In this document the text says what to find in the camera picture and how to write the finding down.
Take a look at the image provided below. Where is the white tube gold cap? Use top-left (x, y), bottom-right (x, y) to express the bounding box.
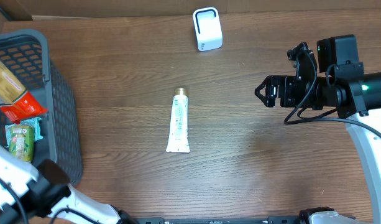
top-left (166, 88), bottom-right (190, 153)

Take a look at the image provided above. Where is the orange spaghetti packet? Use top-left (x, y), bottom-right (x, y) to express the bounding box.
top-left (0, 61), bottom-right (48, 124)

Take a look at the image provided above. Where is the green juice carton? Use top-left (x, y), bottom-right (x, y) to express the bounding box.
top-left (9, 125), bottom-right (34, 162)

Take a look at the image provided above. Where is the teal snack packet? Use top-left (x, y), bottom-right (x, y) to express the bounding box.
top-left (5, 117), bottom-right (44, 148)

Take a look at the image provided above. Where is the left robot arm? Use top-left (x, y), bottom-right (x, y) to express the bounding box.
top-left (0, 145), bottom-right (136, 224)

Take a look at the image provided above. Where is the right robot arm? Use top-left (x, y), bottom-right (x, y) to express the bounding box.
top-left (255, 70), bottom-right (381, 223)

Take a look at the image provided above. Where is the white barcode scanner stand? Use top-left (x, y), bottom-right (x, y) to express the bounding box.
top-left (193, 7), bottom-right (223, 52)

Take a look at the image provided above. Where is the cardboard back panel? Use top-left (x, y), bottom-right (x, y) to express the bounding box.
top-left (0, 0), bottom-right (381, 21)

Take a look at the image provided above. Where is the grey plastic shopping basket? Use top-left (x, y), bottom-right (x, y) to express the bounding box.
top-left (0, 29), bottom-right (83, 185)

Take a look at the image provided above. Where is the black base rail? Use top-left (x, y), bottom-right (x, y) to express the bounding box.
top-left (136, 215), bottom-right (306, 224)

